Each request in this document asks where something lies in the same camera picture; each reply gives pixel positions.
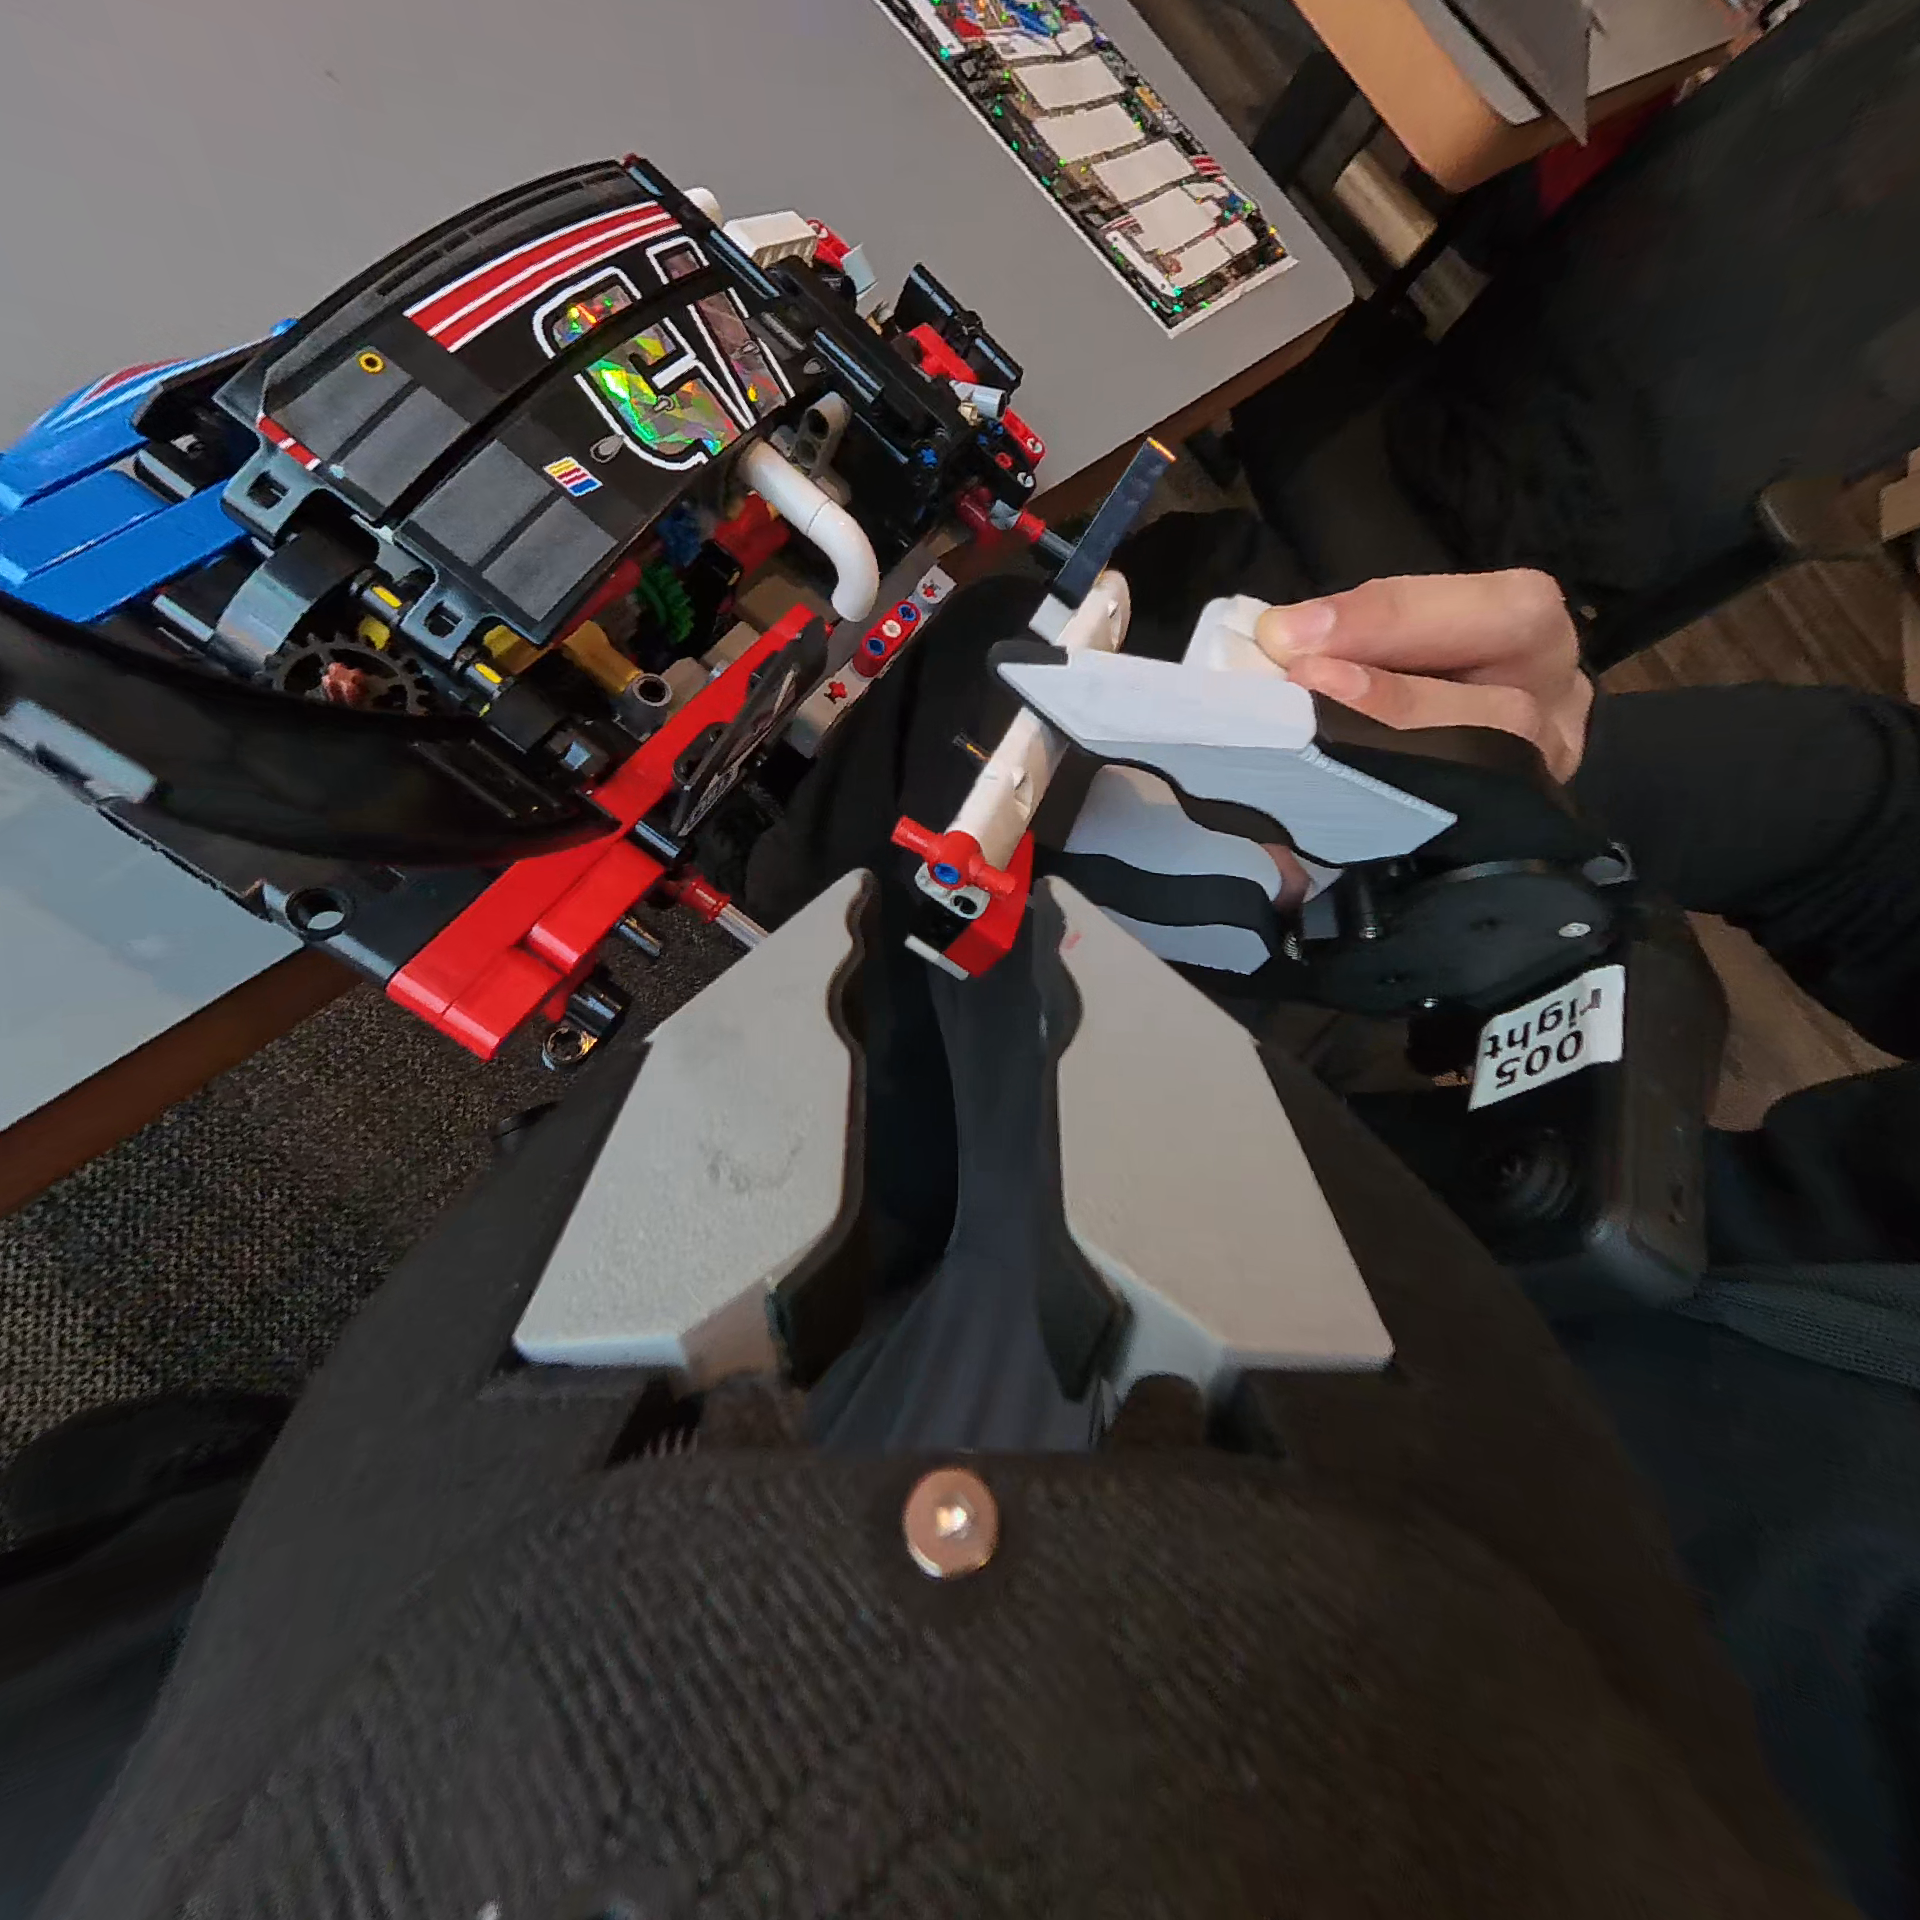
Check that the toy brick race car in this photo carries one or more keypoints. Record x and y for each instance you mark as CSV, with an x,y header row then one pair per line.
x,y
453,451

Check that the person's right forearm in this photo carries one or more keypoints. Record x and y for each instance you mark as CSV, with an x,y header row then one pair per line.
x,y
1771,841

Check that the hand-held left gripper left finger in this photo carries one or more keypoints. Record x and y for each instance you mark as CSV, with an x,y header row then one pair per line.
x,y
693,1196

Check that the red white brick subassembly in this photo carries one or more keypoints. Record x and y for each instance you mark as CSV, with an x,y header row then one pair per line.
x,y
1010,780

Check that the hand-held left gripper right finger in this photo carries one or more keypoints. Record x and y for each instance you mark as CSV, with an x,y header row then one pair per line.
x,y
1217,1196

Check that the person's right hand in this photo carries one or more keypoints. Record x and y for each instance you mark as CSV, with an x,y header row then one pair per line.
x,y
1441,659

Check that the black office chair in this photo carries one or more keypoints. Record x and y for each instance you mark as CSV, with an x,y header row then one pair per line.
x,y
1652,373

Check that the sticker sheet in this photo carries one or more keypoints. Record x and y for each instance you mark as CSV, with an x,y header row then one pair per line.
x,y
1107,147

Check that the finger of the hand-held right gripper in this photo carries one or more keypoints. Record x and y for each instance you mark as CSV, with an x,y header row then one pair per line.
x,y
1151,841
1200,722

